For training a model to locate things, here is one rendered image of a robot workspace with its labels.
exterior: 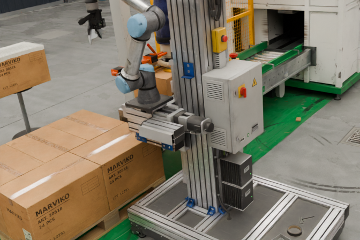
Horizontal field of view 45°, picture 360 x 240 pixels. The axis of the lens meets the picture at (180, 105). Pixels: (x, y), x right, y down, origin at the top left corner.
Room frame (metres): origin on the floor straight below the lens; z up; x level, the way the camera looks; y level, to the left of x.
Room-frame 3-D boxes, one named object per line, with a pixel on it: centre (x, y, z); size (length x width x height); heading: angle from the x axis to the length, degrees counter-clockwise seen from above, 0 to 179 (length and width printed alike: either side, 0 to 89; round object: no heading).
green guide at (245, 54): (4.61, -0.56, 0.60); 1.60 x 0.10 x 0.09; 137
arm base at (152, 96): (2.59, 0.19, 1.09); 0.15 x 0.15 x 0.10
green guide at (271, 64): (4.25, -0.95, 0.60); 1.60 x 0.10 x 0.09; 137
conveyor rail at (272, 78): (3.95, -0.75, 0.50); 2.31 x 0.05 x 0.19; 137
